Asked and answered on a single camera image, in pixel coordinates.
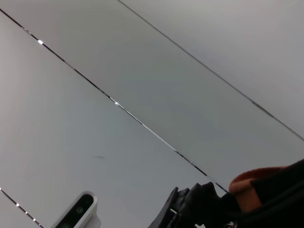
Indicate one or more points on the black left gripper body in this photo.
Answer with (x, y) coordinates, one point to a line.
(171, 209)

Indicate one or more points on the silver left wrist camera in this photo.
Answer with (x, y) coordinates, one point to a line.
(78, 213)

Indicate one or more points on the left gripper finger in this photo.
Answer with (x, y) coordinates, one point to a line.
(204, 194)

